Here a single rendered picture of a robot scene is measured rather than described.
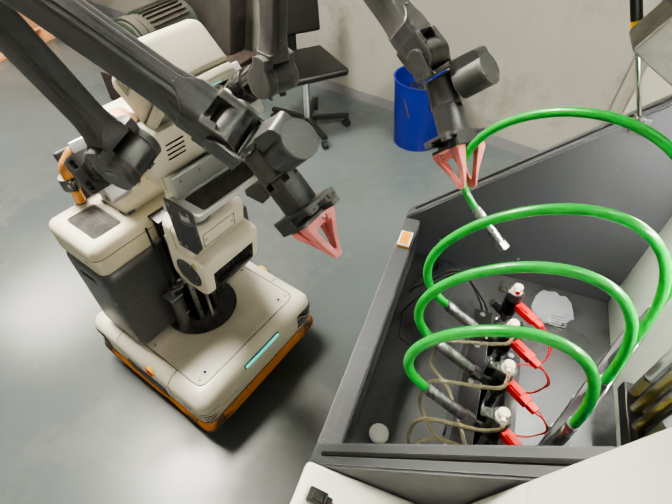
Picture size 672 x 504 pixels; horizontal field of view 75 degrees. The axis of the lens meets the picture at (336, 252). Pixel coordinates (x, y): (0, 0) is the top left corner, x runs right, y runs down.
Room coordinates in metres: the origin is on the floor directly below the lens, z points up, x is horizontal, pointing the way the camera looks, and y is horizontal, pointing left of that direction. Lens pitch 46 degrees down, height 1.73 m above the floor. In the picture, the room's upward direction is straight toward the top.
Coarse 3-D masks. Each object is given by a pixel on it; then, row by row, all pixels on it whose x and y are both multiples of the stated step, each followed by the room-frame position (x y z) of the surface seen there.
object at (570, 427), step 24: (432, 336) 0.30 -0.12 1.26; (456, 336) 0.29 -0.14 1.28; (480, 336) 0.28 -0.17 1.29; (504, 336) 0.27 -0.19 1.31; (528, 336) 0.26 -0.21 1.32; (552, 336) 0.26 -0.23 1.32; (408, 360) 0.31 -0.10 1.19; (576, 360) 0.25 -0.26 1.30; (600, 384) 0.24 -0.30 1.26; (456, 408) 0.28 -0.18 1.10; (576, 432) 0.23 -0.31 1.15
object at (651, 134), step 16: (528, 112) 0.61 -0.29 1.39; (544, 112) 0.60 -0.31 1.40; (560, 112) 0.58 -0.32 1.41; (576, 112) 0.57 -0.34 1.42; (592, 112) 0.55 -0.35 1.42; (608, 112) 0.54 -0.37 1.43; (496, 128) 0.64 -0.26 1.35; (640, 128) 0.51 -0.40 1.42; (656, 144) 0.49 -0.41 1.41; (464, 192) 0.65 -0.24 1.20
